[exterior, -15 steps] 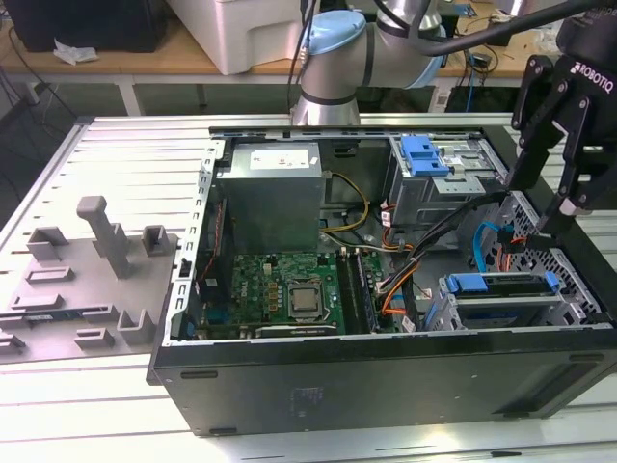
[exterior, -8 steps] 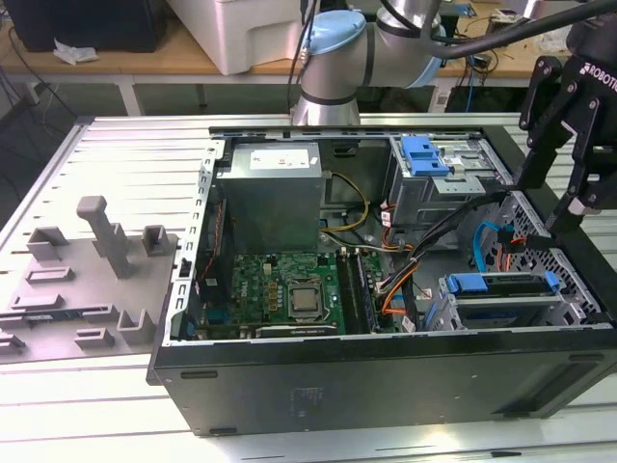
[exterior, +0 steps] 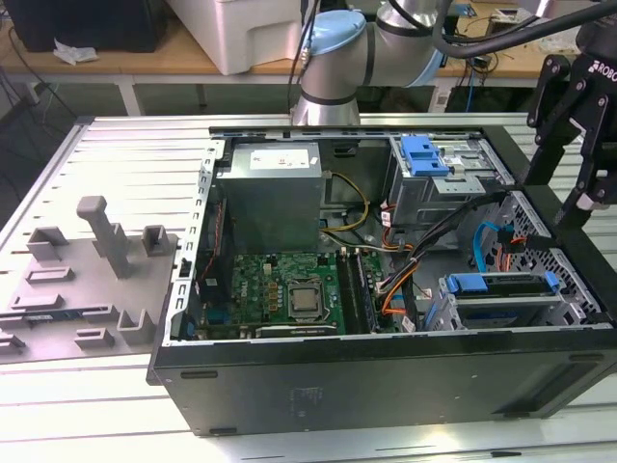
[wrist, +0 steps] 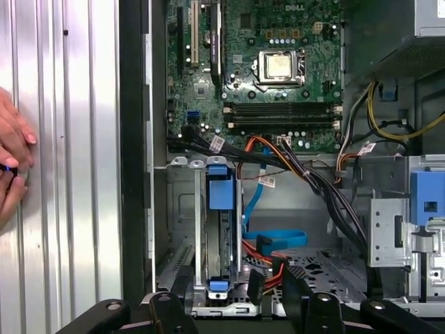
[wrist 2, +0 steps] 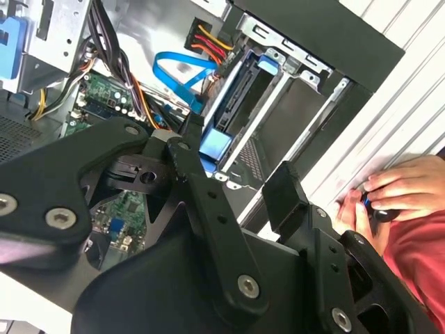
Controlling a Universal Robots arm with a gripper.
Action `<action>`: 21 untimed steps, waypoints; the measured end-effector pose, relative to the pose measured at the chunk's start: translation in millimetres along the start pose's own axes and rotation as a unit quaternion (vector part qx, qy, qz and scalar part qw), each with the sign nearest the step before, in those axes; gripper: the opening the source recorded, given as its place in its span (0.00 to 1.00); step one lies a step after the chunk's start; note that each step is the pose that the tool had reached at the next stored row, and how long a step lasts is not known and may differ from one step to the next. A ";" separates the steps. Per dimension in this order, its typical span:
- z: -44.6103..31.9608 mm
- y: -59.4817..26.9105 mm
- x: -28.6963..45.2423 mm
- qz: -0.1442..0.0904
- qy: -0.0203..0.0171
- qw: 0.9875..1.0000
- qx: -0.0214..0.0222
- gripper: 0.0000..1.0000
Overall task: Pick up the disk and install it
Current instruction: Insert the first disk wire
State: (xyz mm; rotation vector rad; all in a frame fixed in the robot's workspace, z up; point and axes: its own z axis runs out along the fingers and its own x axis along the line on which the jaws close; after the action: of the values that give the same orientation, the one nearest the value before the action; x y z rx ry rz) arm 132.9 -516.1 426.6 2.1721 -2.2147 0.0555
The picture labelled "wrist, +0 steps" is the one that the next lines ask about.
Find person's right hand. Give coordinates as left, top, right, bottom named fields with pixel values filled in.
left=0, top=175, right=29, bottom=232

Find orange wire bundle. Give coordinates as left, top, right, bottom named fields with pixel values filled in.
left=243, top=136, right=296, bottom=173

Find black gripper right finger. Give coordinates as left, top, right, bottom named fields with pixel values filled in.
left=281, top=264, right=432, bottom=334

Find black PC case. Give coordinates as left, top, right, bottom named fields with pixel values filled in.
left=120, top=0, right=445, bottom=334

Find metal optical drive cage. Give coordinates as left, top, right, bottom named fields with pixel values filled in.
left=368, top=156, right=445, bottom=303

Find grey power supply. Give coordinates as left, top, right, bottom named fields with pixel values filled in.
left=342, top=0, right=445, bottom=83

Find black graphics card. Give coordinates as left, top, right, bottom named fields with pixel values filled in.
left=208, top=0, right=223, bottom=86

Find blue data wire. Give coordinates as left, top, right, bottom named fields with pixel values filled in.
left=241, top=148, right=309, bottom=258

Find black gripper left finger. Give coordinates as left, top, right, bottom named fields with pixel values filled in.
left=65, top=266, right=199, bottom=334

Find round black blue-ringed tool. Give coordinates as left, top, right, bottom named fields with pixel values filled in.
left=0, top=164, right=19, bottom=182

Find hard disk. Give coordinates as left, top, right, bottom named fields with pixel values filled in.
left=204, top=163, right=243, bottom=302

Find black cable bundle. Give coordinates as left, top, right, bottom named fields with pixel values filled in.
left=166, top=125, right=382, bottom=300

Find orange red power wire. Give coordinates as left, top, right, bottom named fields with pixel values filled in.
left=241, top=239, right=291, bottom=303

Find yellow wires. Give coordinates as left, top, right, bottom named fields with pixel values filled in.
left=366, top=81, right=418, bottom=143

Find white expansion slot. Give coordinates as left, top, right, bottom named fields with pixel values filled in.
left=190, top=0, right=200, bottom=67

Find black CPU socket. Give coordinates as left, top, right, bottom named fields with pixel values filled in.
left=255, top=48, right=307, bottom=86

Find person's left hand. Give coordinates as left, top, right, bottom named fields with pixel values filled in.
left=0, top=86, right=38, bottom=168

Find blue plastic drive latch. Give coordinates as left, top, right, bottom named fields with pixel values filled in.
left=410, top=170, right=445, bottom=227

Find green motherboard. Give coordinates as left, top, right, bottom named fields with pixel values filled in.
left=166, top=0, right=345, bottom=152

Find metal disk bay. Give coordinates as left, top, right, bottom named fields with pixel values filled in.
left=156, top=156, right=244, bottom=310

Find black expansion slot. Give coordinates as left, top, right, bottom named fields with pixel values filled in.
left=177, top=6, right=185, bottom=70

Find silver CPU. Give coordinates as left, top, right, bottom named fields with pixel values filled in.
left=266, top=52, right=296, bottom=81

